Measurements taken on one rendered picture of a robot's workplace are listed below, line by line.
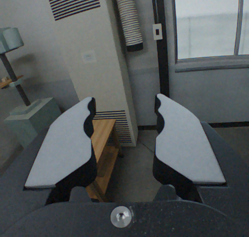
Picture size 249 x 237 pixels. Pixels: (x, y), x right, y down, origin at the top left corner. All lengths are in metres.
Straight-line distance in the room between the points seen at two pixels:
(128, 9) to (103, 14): 0.21
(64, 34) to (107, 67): 0.46
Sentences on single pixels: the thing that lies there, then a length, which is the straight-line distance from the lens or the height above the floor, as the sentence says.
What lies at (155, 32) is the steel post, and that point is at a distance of 1.38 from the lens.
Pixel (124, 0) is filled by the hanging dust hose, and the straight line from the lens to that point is 1.33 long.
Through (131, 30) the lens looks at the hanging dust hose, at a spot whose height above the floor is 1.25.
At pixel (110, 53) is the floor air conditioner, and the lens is 1.26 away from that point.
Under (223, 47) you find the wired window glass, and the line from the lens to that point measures 1.72.
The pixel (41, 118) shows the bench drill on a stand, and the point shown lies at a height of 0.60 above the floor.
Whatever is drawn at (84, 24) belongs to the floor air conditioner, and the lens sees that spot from 1.31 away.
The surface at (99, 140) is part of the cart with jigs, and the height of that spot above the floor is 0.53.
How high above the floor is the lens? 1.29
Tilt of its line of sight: 32 degrees down
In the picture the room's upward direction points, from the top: 12 degrees counter-clockwise
